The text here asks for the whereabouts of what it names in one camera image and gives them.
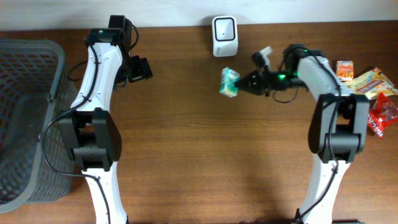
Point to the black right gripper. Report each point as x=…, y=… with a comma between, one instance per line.
x=265, y=84

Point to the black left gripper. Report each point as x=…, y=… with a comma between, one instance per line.
x=140, y=68

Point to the green small box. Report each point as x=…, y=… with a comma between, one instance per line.
x=228, y=78

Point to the orange small box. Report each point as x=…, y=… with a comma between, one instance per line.
x=345, y=70

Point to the yellow chips bag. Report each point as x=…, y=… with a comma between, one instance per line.
x=371, y=84

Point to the red snack bag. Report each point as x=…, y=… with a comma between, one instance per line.
x=381, y=115

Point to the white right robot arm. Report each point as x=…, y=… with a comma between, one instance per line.
x=337, y=131

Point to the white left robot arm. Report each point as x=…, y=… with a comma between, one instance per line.
x=89, y=134

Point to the white barcode scanner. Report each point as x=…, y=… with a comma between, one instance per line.
x=225, y=36

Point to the grey plastic basket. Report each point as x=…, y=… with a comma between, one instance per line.
x=34, y=89

